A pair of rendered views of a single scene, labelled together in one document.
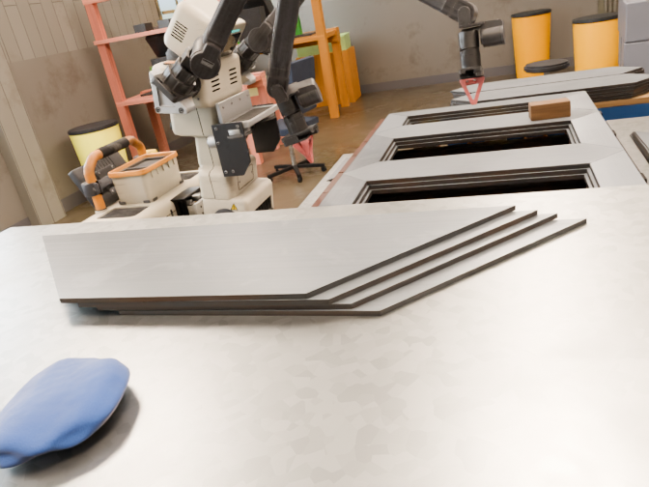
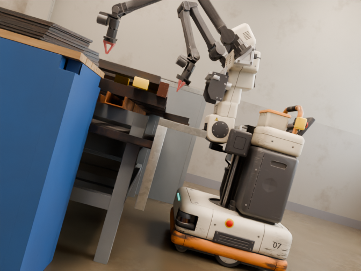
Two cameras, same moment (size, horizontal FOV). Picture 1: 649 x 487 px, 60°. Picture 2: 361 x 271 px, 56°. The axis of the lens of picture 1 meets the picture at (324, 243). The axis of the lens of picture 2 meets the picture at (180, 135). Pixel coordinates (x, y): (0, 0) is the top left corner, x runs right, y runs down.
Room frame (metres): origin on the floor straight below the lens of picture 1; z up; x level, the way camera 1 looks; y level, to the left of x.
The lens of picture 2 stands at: (3.72, -0.80, 0.65)
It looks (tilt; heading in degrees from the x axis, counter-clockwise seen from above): 1 degrees down; 157
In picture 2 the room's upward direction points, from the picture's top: 16 degrees clockwise
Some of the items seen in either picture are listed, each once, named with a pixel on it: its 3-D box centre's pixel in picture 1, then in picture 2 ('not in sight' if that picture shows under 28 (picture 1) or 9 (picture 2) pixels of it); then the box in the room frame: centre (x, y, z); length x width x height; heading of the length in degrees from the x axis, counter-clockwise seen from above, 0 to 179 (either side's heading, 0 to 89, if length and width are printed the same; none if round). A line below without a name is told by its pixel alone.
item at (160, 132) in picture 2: not in sight; (154, 154); (1.82, -0.10, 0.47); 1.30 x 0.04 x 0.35; 160
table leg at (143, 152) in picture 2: not in sight; (141, 158); (0.94, 0.12, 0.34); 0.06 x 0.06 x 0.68; 70
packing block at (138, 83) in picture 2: not in sight; (141, 83); (2.33, -0.44, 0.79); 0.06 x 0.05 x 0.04; 70
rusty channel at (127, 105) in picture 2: not in sight; (132, 109); (1.56, -0.23, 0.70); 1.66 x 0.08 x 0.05; 160
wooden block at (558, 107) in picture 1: (549, 109); not in sight; (1.80, -0.80, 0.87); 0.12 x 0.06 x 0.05; 75
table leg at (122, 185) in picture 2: not in sight; (121, 187); (2.25, -0.37, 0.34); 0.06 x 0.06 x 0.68; 70
